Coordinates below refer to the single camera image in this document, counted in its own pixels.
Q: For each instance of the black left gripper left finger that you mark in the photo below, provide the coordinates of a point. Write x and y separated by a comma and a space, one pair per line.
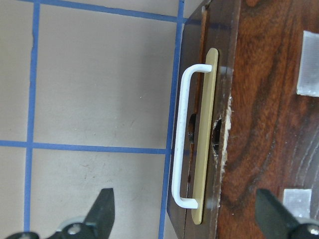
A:
97, 224

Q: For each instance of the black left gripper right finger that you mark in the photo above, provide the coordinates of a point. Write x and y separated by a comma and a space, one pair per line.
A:
276, 222

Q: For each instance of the light wooden drawer front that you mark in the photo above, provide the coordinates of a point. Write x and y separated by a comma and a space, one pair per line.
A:
205, 121

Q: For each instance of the white drawer handle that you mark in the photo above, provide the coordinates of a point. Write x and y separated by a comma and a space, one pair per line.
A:
187, 203

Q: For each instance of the dark wooden drawer box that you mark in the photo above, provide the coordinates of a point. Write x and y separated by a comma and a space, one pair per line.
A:
263, 134

